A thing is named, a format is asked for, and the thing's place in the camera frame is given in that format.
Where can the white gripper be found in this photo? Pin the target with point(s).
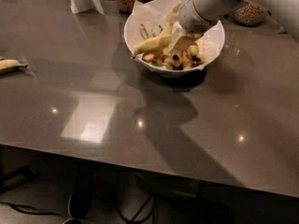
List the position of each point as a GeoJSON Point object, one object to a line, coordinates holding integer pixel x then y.
{"type": "Point", "coordinates": [193, 14]}

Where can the long top yellow banana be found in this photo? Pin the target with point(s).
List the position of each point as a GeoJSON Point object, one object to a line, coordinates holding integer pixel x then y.
{"type": "Point", "coordinates": [151, 44]}

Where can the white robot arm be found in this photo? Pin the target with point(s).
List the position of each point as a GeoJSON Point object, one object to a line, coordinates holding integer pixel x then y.
{"type": "Point", "coordinates": [285, 12]}

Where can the white bowl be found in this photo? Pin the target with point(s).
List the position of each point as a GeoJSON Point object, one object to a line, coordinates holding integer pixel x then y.
{"type": "Point", "coordinates": [215, 38]}

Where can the white paper bowl liner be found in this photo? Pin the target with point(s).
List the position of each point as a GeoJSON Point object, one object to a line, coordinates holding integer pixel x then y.
{"type": "Point", "coordinates": [146, 16]}

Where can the banana on table left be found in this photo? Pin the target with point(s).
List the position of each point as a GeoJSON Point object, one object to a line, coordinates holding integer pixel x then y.
{"type": "Point", "coordinates": [9, 65]}

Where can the glass jar of chickpeas right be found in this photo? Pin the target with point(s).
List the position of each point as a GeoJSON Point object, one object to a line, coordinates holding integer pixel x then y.
{"type": "Point", "coordinates": [250, 15]}

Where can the black table leg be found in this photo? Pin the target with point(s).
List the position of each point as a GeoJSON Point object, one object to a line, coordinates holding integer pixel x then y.
{"type": "Point", "coordinates": [82, 195]}

